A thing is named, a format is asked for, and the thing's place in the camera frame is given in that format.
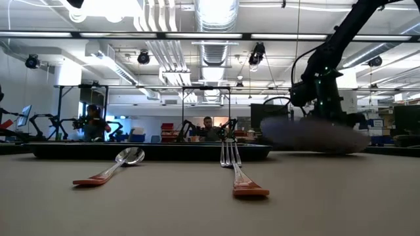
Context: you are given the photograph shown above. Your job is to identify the overhead LED light bar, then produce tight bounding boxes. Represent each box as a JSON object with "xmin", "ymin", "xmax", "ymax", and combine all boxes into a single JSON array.
[{"xmin": 0, "ymin": 30, "xmax": 420, "ymax": 42}]

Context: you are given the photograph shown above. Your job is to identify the black monitor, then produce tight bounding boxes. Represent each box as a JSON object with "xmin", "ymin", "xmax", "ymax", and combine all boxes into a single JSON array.
[
  {"xmin": 251, "ymin": 103, "xmax": 292, "ymax": 132},
  {"xmin": 393, "ymin": 104, "xmax": 420, "ymax": 148}
]

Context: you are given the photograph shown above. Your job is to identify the person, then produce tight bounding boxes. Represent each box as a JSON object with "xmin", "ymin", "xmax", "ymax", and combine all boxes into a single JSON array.
[
  {"xmin": 81, "ymin": 104, "xmax": 112, "ymax": 142},
  {"xmin": 198, "ymin": 116, "xmax": 222, "ymax": 142}
]

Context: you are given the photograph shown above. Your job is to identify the black background rig frame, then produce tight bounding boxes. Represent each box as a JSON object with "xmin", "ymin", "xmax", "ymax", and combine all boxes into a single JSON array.
[
  {"xmin": 54, "ymin": 83, "xmax": 110, "ymax": 142},
  {"xmin": 181, "ymin": 85, "xmax": 232, "ymax": 142}
]

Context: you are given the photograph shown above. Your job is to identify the spoon with orange handle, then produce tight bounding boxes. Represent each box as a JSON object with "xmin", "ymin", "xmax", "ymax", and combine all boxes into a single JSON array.
[{"xmin": 72, "ymin": 146, "xmax": 146, "ymax": 187}]

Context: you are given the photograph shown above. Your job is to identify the red storage bins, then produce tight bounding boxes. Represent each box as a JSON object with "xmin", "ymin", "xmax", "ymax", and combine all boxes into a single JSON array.
[{"xmin": 160, "ymin": 123, "xmax": 175, "ymax": 144}]

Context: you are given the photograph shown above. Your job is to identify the dark green serving tray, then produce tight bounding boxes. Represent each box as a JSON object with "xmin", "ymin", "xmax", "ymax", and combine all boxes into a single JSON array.
[{"xmin": 28, "ymin": 141, "xmax": 273, "ymax": 162}]

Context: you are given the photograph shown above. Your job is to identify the black aluminium table frame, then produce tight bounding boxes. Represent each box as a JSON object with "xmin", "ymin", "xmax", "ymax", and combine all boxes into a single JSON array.
[{"xmin": 0, "ymin": 142, "xmax": 420, "ymax": 158}]

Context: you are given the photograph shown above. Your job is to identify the blue storage box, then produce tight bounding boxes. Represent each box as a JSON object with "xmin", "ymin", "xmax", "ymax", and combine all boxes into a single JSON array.
[{"xmin": 129, "ymin": 127, "xmax": 146, "ymax": 144}]

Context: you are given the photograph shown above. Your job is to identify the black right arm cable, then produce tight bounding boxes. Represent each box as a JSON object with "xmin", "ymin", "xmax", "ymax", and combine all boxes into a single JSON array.
[{"xmin": 290, "ymin": 45, "xmax": 321, "ymax": 86}]

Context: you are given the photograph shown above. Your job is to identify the lilac round plate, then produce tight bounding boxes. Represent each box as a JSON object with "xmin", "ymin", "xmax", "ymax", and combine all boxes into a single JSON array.
[{"xmin": 260, "ymin": 117, "xmax": 371, "ymax": 155}]

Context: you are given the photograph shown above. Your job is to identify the lit computer monitor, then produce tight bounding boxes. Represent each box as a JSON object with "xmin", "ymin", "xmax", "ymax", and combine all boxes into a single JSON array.
[{"xmin": 16, "ymin": 104, "xmax": 33, "ymax": 128}]

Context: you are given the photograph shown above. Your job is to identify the fork with orange handle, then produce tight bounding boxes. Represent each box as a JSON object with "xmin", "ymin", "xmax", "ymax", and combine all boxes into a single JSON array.
[{"xmin": 219, "ymin": 137, "xmax": 270, "ymax": 197}]

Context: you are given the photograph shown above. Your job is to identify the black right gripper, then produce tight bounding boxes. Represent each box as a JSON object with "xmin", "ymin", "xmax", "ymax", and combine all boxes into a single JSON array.
[{"xmin": 308, "ymin": 83, "xmax": 369, "ymax": 129}]

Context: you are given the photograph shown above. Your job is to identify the silver ventilation duct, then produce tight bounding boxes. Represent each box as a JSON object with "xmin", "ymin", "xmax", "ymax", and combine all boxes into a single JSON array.
[{"xmin": 193, "ymin": 0, "xmax": 240, "ymax": 66}]

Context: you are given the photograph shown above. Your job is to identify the black hanging camera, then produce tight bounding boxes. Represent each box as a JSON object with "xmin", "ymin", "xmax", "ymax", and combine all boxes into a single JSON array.
[
  {"xmin": 25, "ymin": 54, "xmax": 41, "ymax": 70},
  {"xmin": 248, "ymin": 41, "xmax": 266, "ymax": 66},
  {"xmin": 136, "ymin": 49, "xmax": 151, "ymax": 66},
  {"xmin": 367, "ymin": 55, "xmax": 383, "ymax": 68}
]

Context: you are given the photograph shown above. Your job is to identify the blue crate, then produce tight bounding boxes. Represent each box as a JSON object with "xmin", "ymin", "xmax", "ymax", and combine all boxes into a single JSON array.
[{"xmin": 367, "ymin": 117, "xmax": 394, "ymax": 147}]

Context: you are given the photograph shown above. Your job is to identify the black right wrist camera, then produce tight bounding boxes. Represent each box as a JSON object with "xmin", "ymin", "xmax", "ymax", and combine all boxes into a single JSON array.
[{"xmin": 289, "ymin": 80, "xmax": 318, "ymax": 108}]

